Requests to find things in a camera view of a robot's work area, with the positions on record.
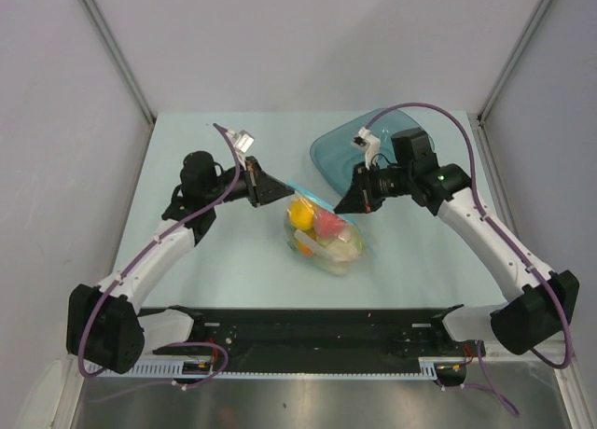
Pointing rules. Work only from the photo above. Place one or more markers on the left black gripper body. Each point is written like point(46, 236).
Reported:
point(242, 189)

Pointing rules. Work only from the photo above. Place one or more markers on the teal plastic bin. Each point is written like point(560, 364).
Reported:
point(335, 153)

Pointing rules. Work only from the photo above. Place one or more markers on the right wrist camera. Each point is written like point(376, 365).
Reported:
point(368, 144)

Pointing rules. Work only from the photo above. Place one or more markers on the yellow fake lemon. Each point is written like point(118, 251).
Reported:
point(301, 214)

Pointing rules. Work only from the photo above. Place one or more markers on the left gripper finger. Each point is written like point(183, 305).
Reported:
point(269, 190)
point(259, 179)

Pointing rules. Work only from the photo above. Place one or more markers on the aluminium frame rail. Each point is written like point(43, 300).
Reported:
point(117, 342)

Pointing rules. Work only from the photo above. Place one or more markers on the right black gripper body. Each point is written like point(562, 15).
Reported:
point(391, 182)

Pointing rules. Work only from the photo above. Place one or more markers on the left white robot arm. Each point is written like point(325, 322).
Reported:
point(123, 292)

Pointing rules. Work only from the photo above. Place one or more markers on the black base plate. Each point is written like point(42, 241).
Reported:
point(406, 334)

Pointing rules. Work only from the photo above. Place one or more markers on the red fake pepper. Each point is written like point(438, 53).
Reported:
point(327, 225)

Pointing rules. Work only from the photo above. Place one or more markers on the clear zip top bag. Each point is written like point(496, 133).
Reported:
point(312, 247)

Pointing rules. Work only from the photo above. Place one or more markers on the white cable duct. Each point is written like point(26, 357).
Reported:
point(194, 369)

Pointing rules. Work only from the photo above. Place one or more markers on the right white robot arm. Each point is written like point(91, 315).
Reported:
point(539, 301)

